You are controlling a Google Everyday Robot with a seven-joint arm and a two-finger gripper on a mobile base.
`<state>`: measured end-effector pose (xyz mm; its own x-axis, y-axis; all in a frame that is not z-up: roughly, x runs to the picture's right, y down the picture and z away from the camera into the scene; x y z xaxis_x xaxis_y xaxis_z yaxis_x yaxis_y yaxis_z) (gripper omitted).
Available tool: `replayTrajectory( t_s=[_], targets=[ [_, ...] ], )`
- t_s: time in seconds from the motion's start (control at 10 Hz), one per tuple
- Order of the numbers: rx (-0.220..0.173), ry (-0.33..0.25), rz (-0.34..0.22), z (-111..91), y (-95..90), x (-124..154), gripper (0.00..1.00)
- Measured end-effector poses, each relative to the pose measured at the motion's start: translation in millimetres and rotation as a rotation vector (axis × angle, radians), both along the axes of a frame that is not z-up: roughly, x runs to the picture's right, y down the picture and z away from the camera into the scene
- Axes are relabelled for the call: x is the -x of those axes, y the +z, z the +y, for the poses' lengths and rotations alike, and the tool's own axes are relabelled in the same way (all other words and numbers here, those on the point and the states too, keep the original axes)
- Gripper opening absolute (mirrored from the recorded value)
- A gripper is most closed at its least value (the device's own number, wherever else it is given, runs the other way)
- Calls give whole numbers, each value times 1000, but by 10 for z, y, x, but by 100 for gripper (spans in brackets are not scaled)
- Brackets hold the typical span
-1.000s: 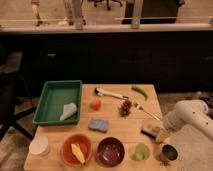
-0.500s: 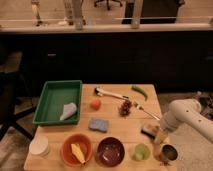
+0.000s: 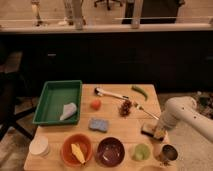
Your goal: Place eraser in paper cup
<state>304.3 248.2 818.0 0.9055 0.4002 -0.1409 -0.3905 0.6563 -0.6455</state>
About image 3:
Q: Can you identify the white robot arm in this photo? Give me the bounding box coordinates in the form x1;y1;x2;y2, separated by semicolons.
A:
155;96;213;143

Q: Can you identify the metal cup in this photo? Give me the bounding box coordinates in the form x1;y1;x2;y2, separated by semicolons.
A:
159;144;178;165

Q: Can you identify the green plastic cup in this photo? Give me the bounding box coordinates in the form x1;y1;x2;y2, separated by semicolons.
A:
133;144;151;161

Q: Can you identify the white paper cup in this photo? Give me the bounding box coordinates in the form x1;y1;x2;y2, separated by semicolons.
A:
29;136;50;157

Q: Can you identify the brown pine cone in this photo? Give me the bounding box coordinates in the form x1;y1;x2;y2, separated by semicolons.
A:
119;100;132;117

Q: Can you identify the green pea pod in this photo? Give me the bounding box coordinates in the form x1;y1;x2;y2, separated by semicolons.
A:
131;85;148;101

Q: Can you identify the dark purple bowl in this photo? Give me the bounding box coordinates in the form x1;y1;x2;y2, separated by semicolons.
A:
95;137;125;167

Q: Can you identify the blue sponge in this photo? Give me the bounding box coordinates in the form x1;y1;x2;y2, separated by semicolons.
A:
89;118;109;132

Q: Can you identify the orange tomato toy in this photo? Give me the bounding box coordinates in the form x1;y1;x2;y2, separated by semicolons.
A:
90;99;101;110

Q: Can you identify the orange bowl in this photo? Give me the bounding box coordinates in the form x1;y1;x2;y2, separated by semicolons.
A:
60;134;93;167

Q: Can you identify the white crumpled cloth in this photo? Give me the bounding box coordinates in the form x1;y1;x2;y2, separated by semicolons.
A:
60;103;77;121

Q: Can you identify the green plastic tray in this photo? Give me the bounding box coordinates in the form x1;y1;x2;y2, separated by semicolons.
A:
33;80;82;126

